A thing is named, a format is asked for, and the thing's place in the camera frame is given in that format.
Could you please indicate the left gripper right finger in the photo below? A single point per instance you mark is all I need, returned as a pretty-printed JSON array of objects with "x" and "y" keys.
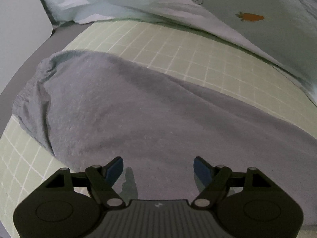
[{"x": 215, "y": 181}]

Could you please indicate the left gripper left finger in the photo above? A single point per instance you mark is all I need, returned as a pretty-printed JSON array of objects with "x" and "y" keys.
[{"x": 102, "y": 179}]

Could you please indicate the grey fleece pants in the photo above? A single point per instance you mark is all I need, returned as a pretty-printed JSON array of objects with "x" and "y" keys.
[{"x": 89, "y": 107}]

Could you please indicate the green grid cutting mat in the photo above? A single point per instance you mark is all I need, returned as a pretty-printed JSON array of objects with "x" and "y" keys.
[{"x": 183, "y": 53}]

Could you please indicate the light blue printed bedsheet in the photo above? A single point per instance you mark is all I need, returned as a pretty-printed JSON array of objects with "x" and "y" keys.
[{"x": 281, "y": 31}]

